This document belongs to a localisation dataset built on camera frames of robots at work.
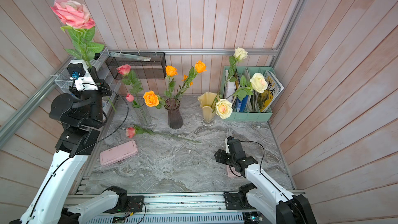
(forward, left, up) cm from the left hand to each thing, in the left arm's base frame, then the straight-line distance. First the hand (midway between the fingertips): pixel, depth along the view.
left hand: (95, 70), depth 53 cm
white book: (+22, -56, -29) cm, 67 cm away
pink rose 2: (+5, +6, -51) cm, 51 cm away
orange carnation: (+18, -28, -26) cm, 42 cm away
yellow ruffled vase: (+20, -43, -38) cm, 61 cm away
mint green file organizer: (+22, -75, -51) cm, 94 cm away
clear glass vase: (+18, -1, -36) cm, 41 cm away
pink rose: (+24, +2, -24) cm, 34 cm away
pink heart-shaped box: (-8, +10, -53) cm, 55 cm away
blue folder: (+19, -64, -40) cm, 78 cm away
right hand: (-9, -49, -51) cm, 71 cm away
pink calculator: (-22, -55, -44) cm, 74 cm away
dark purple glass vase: (+17, -21, -53) cm, 60 cm away
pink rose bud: (+9, -2, -23) cm, 25 cm away
